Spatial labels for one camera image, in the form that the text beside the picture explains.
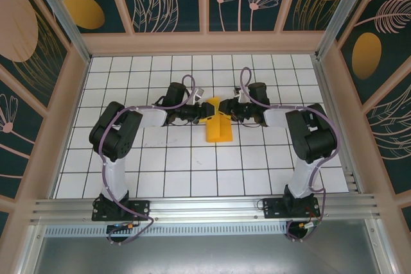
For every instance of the yellow paper sheet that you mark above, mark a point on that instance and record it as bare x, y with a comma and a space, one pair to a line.
224, 131

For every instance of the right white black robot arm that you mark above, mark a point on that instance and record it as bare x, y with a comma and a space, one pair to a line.
308, 133

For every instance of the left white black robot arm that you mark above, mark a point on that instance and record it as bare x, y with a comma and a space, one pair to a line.
112, 133

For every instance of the grey metal sheet panel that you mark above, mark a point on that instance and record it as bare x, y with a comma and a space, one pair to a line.
205, 254

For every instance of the long aluminium mounting rail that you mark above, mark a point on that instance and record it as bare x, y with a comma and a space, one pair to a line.
205, 206

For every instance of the aluminium side rail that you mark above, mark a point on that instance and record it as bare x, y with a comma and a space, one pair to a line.
337, 126

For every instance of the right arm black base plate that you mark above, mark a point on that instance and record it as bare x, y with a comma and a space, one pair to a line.
273, 208

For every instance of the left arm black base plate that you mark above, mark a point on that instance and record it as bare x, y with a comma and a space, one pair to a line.
141, 208

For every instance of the aluminium corner post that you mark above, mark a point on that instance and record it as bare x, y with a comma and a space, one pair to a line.
343, 14
61, 17

